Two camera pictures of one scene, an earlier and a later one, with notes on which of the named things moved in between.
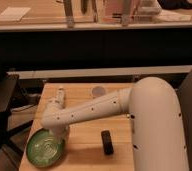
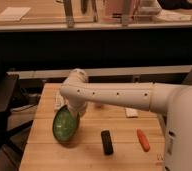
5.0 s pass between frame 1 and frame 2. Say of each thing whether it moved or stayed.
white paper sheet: stayed
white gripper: moved
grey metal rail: stayed
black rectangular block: stayed
